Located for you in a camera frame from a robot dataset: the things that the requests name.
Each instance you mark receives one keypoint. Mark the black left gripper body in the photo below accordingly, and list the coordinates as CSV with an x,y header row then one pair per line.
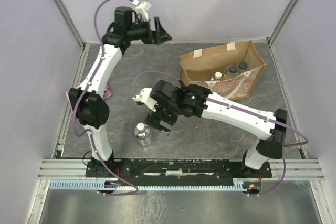
x,y
154,36

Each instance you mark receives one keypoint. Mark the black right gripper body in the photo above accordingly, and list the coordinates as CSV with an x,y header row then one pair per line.
x,y
162,113

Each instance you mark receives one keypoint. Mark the round clear bottle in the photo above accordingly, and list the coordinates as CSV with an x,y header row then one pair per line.
x,y
143,134
217,76

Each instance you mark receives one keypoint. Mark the brown canvas tote bag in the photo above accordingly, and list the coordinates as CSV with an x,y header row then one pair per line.
x,y
199,66

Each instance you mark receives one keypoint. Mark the square bottle front dark cap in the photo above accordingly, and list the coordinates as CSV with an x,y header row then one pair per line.
x,y
231,71

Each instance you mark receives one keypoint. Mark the square bottle dark cap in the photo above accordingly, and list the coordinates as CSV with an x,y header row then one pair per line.
x,y
231,71
243,67

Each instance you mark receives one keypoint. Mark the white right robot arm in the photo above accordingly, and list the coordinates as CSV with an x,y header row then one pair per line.
x,y
167,102

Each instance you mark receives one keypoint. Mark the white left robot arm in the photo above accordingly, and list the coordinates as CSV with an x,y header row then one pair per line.
x,y
88,105

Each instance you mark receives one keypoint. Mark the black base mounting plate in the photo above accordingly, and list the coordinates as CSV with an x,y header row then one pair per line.
x,y
129,168

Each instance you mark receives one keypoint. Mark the pink tissue pack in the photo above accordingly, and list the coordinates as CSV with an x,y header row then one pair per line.
x,y
107,92

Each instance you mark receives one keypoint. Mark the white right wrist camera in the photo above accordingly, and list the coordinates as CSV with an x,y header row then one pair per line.
x,y
144,98

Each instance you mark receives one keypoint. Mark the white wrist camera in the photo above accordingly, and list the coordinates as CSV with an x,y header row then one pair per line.
x,y
144,98
142,8

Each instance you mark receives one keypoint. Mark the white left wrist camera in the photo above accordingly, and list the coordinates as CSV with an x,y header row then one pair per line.
x,y
142,8

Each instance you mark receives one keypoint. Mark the light blue cable duct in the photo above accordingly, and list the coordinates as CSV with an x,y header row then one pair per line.
x,y
190,183

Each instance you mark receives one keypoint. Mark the aluminium frame rail front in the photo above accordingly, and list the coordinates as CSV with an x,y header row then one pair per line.
x,y
296,169

